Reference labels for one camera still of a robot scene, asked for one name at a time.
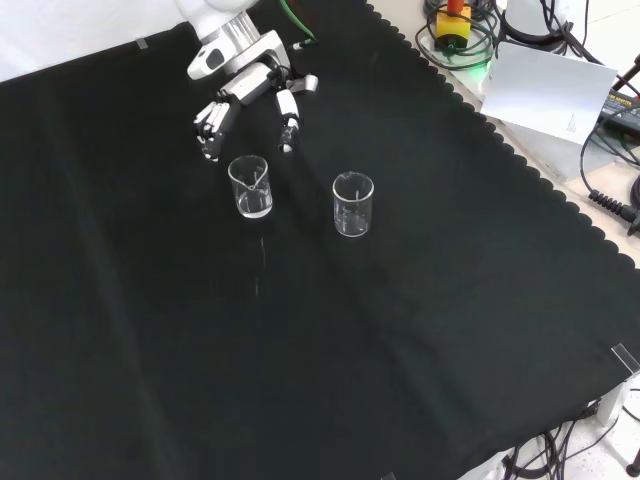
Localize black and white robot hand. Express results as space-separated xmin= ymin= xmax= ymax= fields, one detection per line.
xmin=192 ymin=60 xmax=320 ymax=164

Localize clear glass beaker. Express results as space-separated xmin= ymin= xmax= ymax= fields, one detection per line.
xmin=227 ymin=154 xmax=274 ymax=220
xmin=331 ymin=171 xmax=376 ymax=238

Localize clear glass rod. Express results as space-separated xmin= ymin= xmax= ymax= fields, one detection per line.
xmin=253 ymin=237 xmax=267 ymax=299

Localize yellow stop button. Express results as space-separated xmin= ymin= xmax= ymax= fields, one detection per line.
xmin=433 ymin=0 xmax=474 ymax=54

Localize black bench cloth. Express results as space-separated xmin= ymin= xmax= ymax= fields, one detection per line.
xmin=0 ymin=0 xmax=640 ymax=480

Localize white cylindrical base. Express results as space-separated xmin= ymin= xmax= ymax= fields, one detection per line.
xmin=499 ymin=0 xmax=567 ymax=44

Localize pale board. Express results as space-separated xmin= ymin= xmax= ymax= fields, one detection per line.
xmin=479 ymin=40 xmax=620 ymax=147

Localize black power brick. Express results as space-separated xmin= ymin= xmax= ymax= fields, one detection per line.
xmin=597 ymin=87 xmax=640 ymax=127

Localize green cable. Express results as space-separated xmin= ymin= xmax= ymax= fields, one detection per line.
xmin=279 ymin=0 xmax=321 ymax=51

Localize black cable with ribbed plug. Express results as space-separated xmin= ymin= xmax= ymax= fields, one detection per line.
xmin=579 ymin=119 xmax=640 ymax=236

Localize black floor cables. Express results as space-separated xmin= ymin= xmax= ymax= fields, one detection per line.
xmin=499 ymin=399 xmax=640 ymax=480

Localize white bench bracket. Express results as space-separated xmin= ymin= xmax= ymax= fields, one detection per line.
xmin=597 ymin=374 xmax=640 ymax=427

